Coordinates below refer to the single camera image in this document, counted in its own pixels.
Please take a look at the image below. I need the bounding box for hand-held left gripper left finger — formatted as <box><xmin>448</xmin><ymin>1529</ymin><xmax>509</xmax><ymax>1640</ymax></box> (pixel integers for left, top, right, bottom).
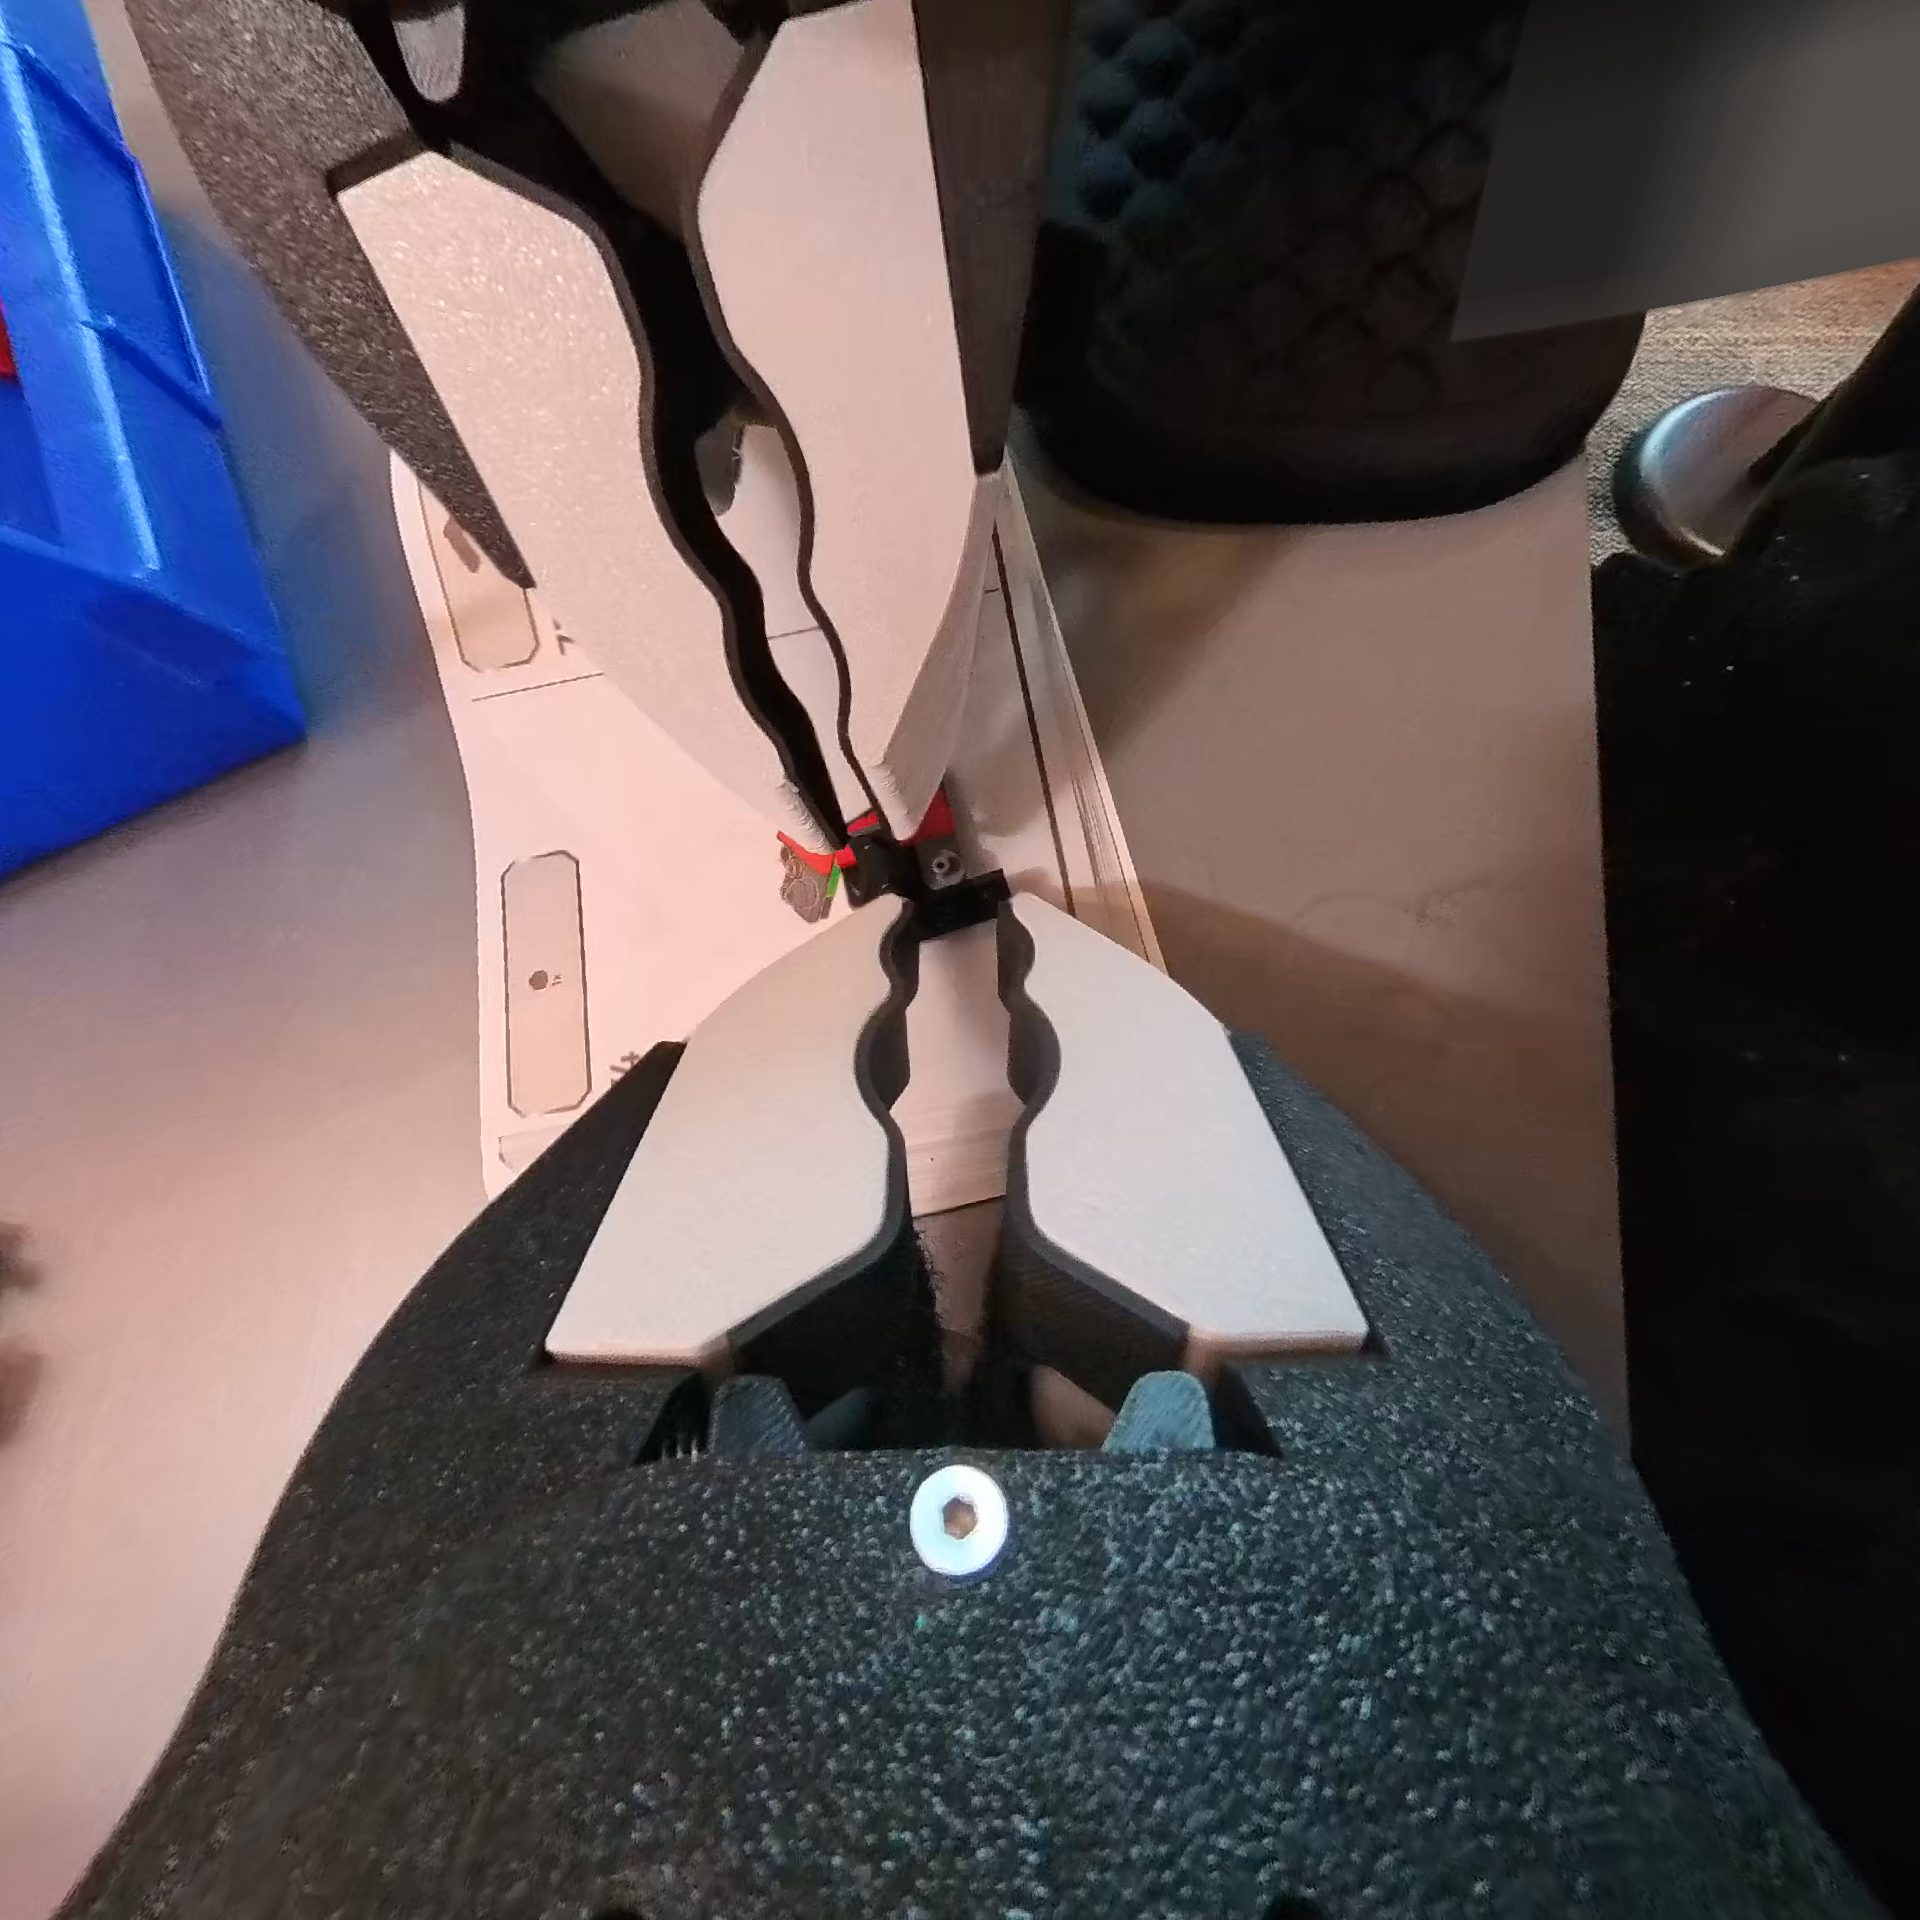
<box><xmin>541</xmin><ymin>899</ymin><xmax>920</xmax><ymax>1372</ymax></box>

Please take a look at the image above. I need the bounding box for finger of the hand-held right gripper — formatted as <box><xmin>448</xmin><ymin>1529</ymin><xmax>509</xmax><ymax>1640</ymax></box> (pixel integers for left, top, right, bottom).
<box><xmin>330</xmin><ymin>143</ymin><xmax>844</xmax><ymax>826</ymax></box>
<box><xmin>689</xmin><ymin>0</ymin><xmax>1002</xmax><ymax>828</ymax></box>

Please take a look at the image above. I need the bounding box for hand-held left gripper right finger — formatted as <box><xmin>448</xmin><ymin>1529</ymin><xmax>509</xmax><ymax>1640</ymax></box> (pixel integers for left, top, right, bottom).
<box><xmin>990</xmin><ymin>895</ymin><xmax>1372</xmax><ymax>1372</ymax></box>

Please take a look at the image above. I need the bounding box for small black red part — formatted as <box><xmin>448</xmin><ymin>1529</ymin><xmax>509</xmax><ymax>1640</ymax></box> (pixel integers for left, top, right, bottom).
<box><xmin>771</xmin><ymin>791</ymin><xmax>963</xmax><ymax>920</ymax></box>

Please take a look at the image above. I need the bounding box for black nut bracket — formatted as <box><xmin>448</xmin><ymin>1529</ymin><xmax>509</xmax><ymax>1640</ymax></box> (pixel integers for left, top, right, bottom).
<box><xmin>844</xmin><ymin>847</ymin><xmax>1011</xmax><ymax>944</ymax></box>

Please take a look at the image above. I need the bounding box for stack of white paper sheets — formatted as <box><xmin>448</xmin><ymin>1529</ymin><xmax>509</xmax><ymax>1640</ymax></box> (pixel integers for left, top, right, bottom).
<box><xmin>388</xmin><ymin>448</ymin><xmax>1168</xmax><ymax>1217</ymax></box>

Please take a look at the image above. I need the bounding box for blue plastic bin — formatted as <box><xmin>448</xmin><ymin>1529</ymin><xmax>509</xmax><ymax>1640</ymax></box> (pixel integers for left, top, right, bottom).
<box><xmin>0</xmin><ymin>0</ymin><xmax>310</xmax><ymax>888</ymax></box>

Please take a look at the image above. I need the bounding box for grey round metal knob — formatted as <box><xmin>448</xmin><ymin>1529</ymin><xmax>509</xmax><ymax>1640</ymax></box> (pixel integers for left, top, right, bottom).
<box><xmin>1609</xmin><ymin>382</ymin><xmax>1821</xmax><ymax>571</ymax></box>

